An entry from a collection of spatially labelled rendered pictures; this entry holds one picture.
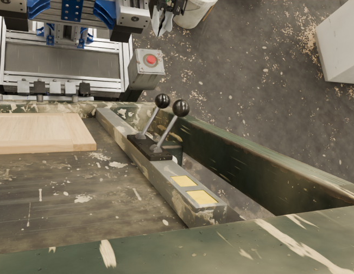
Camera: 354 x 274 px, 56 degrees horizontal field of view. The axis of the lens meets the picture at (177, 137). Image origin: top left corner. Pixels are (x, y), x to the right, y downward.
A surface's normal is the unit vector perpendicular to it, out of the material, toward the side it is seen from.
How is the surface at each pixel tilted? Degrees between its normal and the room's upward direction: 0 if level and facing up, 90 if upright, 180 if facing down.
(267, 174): 90
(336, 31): 90
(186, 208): 90
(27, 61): 0
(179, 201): 90
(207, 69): 0
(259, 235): 60
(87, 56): 0
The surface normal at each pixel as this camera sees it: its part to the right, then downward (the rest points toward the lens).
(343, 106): 0.34, -0.30
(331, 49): -0.93, -0.01
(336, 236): 0.06, -0.97
